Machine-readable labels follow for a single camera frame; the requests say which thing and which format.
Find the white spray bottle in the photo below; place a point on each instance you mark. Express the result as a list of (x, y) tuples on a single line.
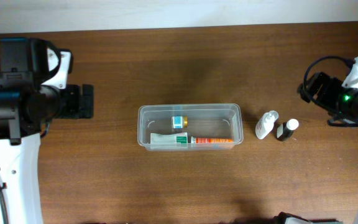
[(265, 124)]

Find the orange tablet tube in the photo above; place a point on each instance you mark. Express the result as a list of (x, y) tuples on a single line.
[(196, 140)]

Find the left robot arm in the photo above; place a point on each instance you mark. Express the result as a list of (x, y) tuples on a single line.
[(33, 92)]

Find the clear plastic container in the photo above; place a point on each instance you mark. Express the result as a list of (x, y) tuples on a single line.
[(220, 120)]

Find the white green medicine box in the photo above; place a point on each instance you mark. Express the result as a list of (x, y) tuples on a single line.
[(168, 139)]

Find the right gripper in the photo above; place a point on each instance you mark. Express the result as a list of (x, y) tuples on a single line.
[(317, 88)]

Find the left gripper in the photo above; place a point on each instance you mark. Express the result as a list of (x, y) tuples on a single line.
[(86, 101)]

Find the dark bottle white cap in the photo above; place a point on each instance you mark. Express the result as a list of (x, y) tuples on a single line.
[(285, 130)]

